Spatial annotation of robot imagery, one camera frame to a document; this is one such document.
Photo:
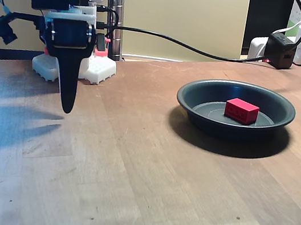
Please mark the red lego block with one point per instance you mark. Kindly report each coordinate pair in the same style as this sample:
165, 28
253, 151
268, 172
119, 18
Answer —
240, 110

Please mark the red and black clamp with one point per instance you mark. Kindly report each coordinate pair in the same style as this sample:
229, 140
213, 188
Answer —
101, 52
46, 50

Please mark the dark round metal pan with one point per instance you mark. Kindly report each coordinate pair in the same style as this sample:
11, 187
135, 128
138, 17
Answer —
205, 93

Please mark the small white adapter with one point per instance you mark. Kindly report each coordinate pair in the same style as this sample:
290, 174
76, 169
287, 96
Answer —
256, 48

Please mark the black monitor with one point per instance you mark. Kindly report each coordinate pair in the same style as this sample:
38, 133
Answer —
265, 13

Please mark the black cube power adapter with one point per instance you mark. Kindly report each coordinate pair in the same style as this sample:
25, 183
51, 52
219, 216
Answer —
279, 53

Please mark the black camera on bracket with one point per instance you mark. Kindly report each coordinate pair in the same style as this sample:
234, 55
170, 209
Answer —
2, 30

